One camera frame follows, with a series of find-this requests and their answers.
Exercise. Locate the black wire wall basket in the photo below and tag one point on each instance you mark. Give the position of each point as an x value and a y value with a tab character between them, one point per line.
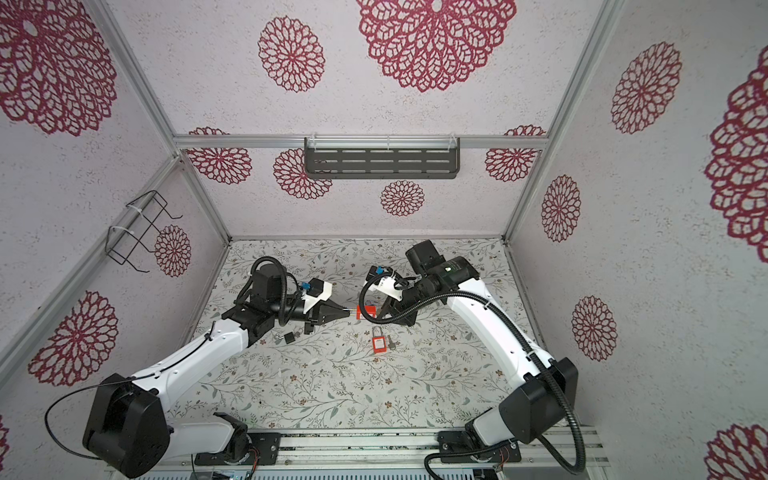
123	239

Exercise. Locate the small black key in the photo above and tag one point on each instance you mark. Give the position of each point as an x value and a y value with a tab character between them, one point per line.
286	338

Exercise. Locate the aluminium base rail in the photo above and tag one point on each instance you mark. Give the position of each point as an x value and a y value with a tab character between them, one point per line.
373	454

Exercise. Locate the dark metal wall shelf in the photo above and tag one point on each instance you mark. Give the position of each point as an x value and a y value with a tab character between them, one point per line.
382	159

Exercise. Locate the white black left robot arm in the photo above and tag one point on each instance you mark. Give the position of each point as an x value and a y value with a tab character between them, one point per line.
127	426

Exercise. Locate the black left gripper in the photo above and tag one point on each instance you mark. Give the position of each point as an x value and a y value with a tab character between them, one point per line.
314	318

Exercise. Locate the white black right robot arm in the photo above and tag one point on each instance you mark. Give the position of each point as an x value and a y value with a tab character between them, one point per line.
542	389

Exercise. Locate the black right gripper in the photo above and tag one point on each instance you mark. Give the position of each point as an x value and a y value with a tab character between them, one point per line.
397	310

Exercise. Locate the red padlock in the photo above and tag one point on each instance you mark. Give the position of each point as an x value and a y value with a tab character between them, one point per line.
379	340
368	310

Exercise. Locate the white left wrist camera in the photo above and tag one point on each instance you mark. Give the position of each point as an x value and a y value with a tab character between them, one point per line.
314	292

